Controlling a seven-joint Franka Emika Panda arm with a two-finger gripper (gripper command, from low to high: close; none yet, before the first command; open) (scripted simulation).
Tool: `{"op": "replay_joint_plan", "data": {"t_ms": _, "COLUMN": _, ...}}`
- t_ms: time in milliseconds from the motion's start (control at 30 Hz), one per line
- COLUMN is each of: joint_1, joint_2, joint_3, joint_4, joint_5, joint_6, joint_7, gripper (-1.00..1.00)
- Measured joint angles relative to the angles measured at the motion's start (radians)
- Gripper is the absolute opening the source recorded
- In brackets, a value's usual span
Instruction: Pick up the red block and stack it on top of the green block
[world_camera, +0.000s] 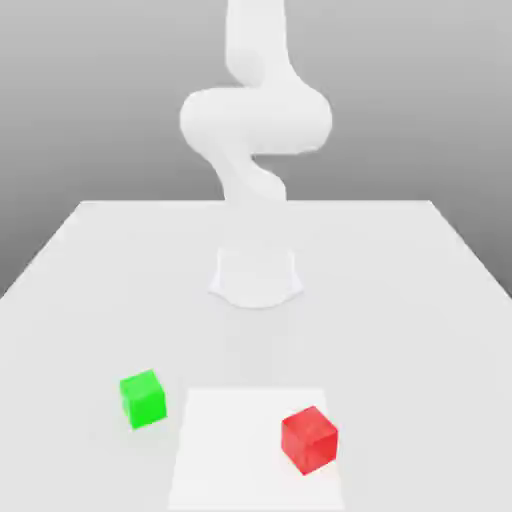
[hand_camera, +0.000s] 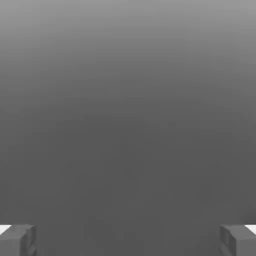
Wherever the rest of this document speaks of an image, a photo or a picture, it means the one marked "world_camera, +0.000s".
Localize small green cube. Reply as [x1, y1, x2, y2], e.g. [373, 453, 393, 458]
[118, 368, 168, 431]

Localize small red cube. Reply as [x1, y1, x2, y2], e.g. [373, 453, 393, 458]
[280, 404, 340, 477]

